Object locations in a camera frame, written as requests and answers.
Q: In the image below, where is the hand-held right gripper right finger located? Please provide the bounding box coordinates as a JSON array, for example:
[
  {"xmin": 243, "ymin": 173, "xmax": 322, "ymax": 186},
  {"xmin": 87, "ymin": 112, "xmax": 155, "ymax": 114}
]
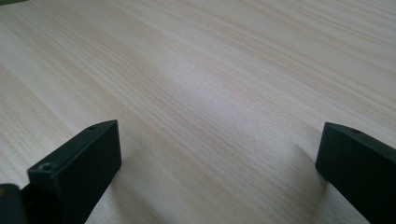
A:
[{"xmin": 315, "ymin": 121, "xmax": 396, "ymax": 224}]

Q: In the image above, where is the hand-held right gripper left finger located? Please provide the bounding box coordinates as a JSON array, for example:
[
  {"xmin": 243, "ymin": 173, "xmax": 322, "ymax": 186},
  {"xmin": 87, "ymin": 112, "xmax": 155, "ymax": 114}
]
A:
[{"xmin": 27, "ymin": 119, "xmax": 122, "ymax": 224}]

